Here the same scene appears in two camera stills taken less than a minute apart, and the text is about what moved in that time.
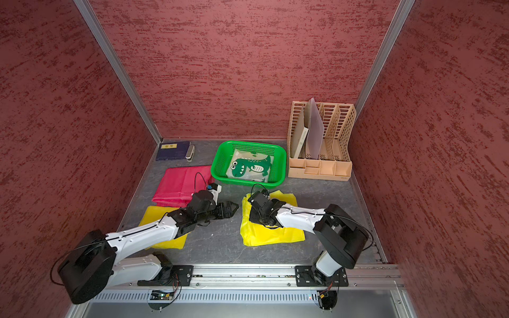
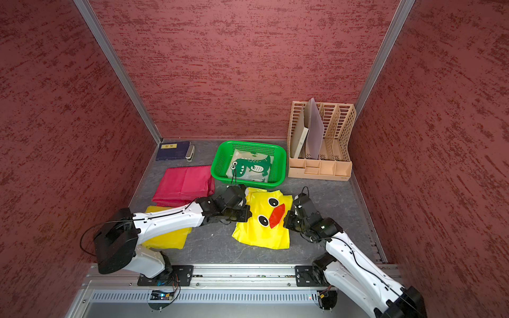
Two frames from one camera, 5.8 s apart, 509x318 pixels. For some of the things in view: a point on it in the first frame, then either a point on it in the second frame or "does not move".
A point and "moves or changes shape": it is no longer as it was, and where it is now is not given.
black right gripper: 252,216 -> 287,221
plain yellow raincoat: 154,213 does not move
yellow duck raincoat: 253,234 moves or changes shape
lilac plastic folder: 313,122 does not move
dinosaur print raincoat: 250,165 does not move
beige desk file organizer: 338,122 does not move
